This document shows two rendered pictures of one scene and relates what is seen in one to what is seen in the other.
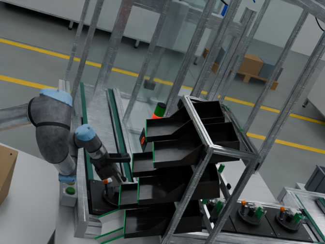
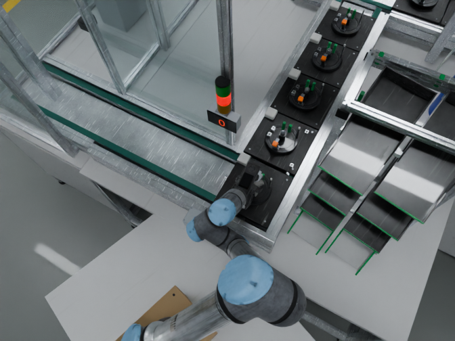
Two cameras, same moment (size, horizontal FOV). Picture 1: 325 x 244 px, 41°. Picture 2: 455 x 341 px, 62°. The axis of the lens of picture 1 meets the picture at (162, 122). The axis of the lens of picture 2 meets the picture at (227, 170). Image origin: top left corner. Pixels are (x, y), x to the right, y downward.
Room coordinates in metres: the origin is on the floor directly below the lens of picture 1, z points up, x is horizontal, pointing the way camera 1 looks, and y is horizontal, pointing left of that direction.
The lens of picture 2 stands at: (1.28, 0.48, 2.41)
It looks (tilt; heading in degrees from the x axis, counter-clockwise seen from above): 65 degrees down; 325
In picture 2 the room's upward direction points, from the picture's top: 4 degrees counter-clockwise
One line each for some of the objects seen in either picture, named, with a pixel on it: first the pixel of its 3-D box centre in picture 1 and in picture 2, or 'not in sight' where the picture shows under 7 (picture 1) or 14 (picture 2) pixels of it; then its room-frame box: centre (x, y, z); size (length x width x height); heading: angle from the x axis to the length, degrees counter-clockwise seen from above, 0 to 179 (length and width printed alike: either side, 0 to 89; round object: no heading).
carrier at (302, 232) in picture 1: (289, 217); (347, 19); (2.07, -0.85, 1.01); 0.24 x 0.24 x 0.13; 22
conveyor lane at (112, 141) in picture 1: (110, 170); (195, 160); (1.98, 0.16, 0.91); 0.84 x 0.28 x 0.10; 22
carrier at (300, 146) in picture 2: not in sight; (282, 135); (1.79, -0.17, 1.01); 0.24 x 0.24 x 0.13; 22
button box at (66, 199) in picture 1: (68, 186); (210, 227); (1.69, 0.30, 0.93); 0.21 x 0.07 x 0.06; 22
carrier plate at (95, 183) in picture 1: (114, 199); (253, 189); (1.69, 0.07, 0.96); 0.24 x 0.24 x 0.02; 22
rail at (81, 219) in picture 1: (78, 167); (178, 195); (1.89, 0.31, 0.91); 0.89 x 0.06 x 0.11; 22
